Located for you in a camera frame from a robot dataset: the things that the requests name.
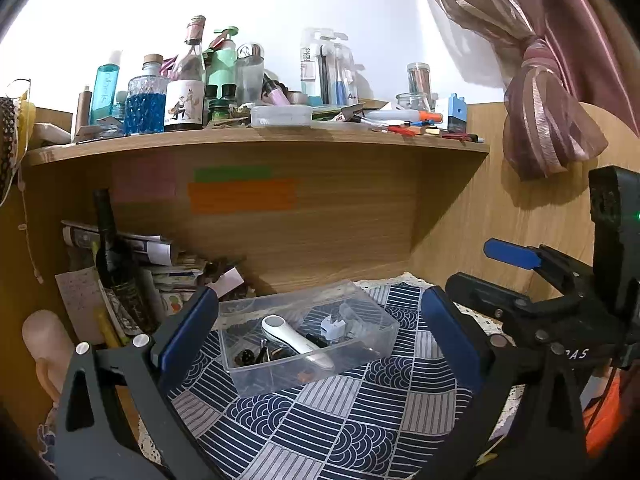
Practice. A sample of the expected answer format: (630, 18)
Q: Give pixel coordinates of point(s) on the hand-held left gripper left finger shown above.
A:
(185, 340)

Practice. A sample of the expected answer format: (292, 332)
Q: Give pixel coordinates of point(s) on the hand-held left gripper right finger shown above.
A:
(452, 340)

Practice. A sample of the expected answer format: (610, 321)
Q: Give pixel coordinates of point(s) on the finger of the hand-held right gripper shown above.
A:
(480, 292)
(510, 254)

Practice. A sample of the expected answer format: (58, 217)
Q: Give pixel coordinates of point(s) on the clear plastic box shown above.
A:
(360, 355)

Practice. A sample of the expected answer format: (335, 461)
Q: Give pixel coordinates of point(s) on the white handheld massager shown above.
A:
(285, 335)

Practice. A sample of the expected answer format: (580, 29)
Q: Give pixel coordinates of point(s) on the white plug adapter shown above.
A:
(332, 327)

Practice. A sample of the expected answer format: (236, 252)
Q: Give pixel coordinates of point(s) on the stack of books and papers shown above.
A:
(175, 280)

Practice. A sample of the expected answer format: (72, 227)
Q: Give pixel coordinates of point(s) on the brown jar with white label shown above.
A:
(227, 280)

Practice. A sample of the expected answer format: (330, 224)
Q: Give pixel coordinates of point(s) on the yellow candle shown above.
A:
(107, 330)

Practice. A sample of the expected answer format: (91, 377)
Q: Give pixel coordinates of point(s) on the dark wine bottle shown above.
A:
(112, 270)

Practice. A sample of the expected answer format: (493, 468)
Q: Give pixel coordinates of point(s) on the white note paper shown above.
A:
(80, 300)

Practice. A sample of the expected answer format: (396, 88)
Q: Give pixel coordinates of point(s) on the blue patterned tablecloth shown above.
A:
(350, 435)

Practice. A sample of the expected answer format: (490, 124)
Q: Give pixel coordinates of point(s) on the beige cylindrical mug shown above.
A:
(42, 340)

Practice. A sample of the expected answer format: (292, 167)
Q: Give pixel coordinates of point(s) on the pink curtain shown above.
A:
(545, 110)

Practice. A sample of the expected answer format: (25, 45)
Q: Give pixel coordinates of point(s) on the blue pencil sharpener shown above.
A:
(457, 115)

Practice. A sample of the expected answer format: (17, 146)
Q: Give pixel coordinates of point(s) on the wooden shelf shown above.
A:
(340, 230)

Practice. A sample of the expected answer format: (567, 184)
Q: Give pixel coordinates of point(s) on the orange sticky note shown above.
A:
(242, 196)

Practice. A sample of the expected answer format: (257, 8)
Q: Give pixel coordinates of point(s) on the orange cloth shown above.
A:
(602, 415)

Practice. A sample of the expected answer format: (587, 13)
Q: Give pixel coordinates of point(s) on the orange marker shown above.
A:
(427, 117)

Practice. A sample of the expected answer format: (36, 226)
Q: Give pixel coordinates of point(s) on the pink sticky note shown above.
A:
(142, 180)

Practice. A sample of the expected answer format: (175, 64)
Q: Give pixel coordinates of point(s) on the green sticky note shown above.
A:
(232, 174)

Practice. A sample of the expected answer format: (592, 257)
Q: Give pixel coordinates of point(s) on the low glass jar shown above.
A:
(412, 101)

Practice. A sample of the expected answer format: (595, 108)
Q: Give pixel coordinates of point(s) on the tall glass jar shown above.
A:
(419, 80)

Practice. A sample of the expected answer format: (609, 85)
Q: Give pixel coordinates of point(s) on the clear bottle with illustrated label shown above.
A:
(184, 107)

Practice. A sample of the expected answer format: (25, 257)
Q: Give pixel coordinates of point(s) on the glass bottle with blue beads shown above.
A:
(145, 110)

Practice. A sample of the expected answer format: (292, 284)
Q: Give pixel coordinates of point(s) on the white translucent plastic case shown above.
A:
(280, 116)

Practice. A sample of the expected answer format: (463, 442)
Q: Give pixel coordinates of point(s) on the brown cardboard tube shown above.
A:
(82, 115)

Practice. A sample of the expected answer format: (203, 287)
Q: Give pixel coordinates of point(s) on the clear pack of pens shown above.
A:
(325, 70)

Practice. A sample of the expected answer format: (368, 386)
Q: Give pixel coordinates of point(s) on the tall teal bottle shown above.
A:
(104, 90)

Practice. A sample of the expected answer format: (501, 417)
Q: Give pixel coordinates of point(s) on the frosted clear bottle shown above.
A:
(250, 77)

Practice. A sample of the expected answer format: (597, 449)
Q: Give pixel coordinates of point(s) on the black lace ribbon roll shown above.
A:
(7, 135)

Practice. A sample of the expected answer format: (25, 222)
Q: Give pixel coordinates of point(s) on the mint green bottle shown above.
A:
(222, 67)

